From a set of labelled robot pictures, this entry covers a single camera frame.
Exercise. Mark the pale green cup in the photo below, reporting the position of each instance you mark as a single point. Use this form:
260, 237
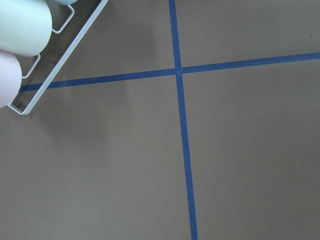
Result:
25, 26

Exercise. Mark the light blue cup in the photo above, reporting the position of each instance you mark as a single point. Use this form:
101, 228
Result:
65, 2

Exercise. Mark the white wire cup rack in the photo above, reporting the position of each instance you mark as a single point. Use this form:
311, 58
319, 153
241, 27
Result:
69, 25

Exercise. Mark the pale pink cup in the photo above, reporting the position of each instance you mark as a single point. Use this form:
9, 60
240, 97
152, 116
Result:
10, 78

